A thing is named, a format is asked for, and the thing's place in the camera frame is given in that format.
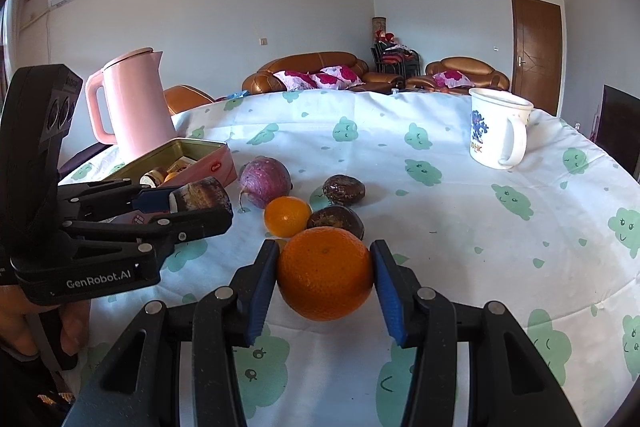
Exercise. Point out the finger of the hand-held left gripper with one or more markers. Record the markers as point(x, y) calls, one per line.
point(152, 201)
point(200, 224)

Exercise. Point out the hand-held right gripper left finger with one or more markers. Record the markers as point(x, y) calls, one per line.
point(262, 294)

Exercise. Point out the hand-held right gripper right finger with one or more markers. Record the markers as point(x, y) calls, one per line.
point(387, 294)

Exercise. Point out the purple sweet potato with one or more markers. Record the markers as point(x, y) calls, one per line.
point(202, 193)

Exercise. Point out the pink tin box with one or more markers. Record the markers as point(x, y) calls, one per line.
point(210, 164)

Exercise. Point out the large orange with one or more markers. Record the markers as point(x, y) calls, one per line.
point(325, 274)

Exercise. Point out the purple radish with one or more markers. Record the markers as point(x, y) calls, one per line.
point(265, 182)

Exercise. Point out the small orange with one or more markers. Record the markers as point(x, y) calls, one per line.
point(287, 217)

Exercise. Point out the person's left hand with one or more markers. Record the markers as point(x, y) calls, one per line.
point(15, 322)

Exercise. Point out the small white-lidded jar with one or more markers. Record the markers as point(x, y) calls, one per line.
point(152, 178)

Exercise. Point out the cloud-print tablecloth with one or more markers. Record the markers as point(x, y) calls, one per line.
point(450, 232)

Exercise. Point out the dark passion fruit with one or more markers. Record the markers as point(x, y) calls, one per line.
point(343, 189)
point(334, 219)

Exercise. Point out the pink electric kettle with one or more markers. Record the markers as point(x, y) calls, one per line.
point(137, 107)

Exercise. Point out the orange leather chair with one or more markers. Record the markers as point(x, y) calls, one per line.
point(187, 99)

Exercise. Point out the blue packet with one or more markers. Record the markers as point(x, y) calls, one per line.
point(237, 95)

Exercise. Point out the floral pillow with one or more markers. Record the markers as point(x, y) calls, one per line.
point(452, 80)
point(297, 80)
point(337, 76)

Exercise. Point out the long brown leather sofa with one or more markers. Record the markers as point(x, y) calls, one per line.
point(305, 62)

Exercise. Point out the white printed mug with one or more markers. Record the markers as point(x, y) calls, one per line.
point(492, 132)

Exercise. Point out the stack of black chairs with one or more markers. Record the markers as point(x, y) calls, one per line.
point(395, 59)

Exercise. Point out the brown leather armchair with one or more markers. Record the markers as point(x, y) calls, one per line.
point(470, 67)

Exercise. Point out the tall patterned cylinder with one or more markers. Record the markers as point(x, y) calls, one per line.
point(378, 27)

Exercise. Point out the black television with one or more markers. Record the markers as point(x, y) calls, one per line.
point(620, 132)

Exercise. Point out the brown wooden door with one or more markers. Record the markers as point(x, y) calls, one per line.
point(535, 52)

